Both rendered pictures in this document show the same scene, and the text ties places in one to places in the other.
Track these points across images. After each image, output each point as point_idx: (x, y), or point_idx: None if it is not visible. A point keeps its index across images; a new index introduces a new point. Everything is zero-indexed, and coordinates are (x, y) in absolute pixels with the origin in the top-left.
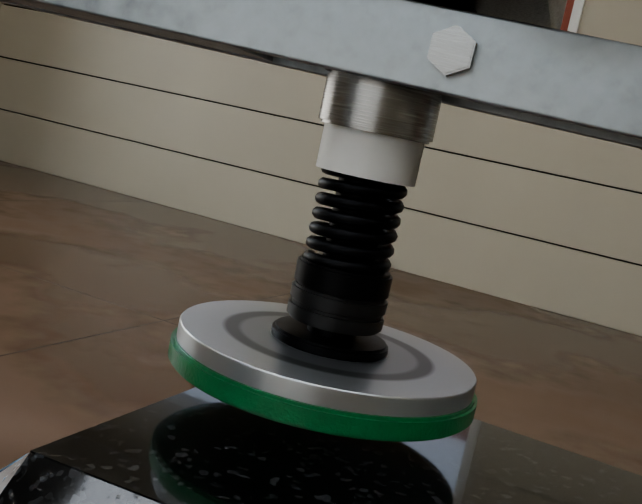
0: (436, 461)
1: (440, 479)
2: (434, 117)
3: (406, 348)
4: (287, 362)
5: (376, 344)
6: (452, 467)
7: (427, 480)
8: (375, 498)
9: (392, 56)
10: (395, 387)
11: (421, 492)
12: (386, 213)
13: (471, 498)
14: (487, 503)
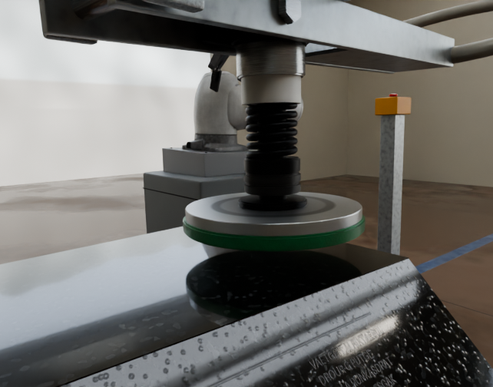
0: (212, 266)
1: (190, 262)
2: (243, 59)
3: (276, 215)
4: (232, 197)
5: (255, 202)
6: (203, 269)
7: (190, 259)
8: (178, 247)
9: None
10: (200, 206)
11: (178, 256)
12: (246, 121)
13: (166, 265)
14: (158, 266)
